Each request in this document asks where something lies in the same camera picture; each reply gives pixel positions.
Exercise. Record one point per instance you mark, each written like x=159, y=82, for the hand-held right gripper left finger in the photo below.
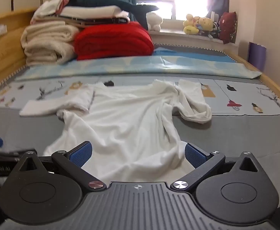
x=81, y=153

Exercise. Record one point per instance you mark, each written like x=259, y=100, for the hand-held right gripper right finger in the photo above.
x=195, y=154

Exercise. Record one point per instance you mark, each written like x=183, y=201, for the white shirt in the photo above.
x=120, y=124

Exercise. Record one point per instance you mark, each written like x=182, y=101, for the printed deer bed sheet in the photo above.
x=245, y=93

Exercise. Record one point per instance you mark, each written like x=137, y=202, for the light blue patterned sheet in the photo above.
x=130, y=64

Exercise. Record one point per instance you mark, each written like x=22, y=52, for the plain blue sheet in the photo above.
x=190, y=52

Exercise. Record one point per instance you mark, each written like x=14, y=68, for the cream folded blanket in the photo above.
x=46, y=43

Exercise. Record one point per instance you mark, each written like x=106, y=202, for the red folded blanket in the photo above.
x=111, y=40

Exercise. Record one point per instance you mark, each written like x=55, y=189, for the purple bin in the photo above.
x=257, y=55

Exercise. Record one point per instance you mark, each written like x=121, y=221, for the white window sill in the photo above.
x=173, y=34

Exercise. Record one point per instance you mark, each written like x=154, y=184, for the yellow plush doll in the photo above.
x=207, y=24

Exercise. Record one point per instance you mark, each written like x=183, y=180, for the dark red cushion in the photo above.
x=228, y=26

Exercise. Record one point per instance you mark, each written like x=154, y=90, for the white plush toy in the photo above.
x=153, y=19

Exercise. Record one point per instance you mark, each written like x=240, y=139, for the white folded quilt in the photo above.
x=87, y=10

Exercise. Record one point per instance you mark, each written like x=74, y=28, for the pink and white folded cloth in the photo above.
x=49, y=7

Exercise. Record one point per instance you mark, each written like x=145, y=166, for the dark teal shark plush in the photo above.
x=101, y=1

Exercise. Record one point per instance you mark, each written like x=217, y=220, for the wooden bed frame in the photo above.
x=5, y=48

